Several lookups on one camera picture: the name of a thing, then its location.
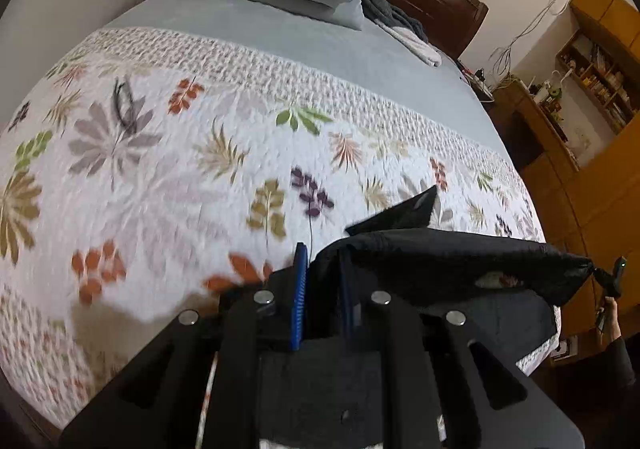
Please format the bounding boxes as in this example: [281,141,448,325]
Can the dark grey blanket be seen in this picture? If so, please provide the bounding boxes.
[360,0,428,42]

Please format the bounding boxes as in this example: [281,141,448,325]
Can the white wall socket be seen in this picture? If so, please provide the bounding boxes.
[550,335,578,361]

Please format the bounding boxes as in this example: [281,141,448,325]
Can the wooden bookshelf with books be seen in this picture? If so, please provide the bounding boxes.
[556,31,639,135]

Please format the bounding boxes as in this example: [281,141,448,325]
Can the floral quilted bedspread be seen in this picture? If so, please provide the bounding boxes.
[1,27,544,427]

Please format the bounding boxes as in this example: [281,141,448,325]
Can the person's right hand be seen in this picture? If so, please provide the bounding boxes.
[602,297,622,345]

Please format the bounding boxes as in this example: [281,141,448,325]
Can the white fleece cloth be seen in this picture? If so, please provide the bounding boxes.
[380,23,442,68]

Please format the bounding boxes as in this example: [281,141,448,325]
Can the black quilted pants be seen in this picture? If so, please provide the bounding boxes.
[302,188,596,374]

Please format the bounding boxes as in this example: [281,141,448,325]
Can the dark sleeved right forearm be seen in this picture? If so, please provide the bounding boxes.
[597,337,637,391]

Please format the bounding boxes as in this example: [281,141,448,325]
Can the hanging white cables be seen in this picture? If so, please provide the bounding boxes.
[489,0,586,80]

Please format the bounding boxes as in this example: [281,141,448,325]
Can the grey blue bed sheet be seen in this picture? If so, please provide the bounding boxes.
[110,0,508,155]

